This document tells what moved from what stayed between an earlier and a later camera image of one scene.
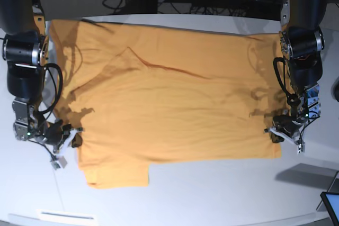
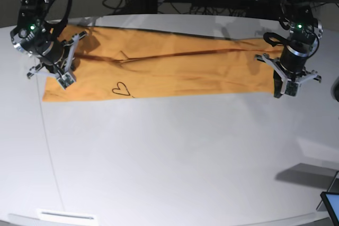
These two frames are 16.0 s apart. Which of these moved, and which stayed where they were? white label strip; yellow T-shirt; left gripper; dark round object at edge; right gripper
Moved: yellow T-shirt; left gripper; right gripper
Stayed: white label strip; dark round object at edge
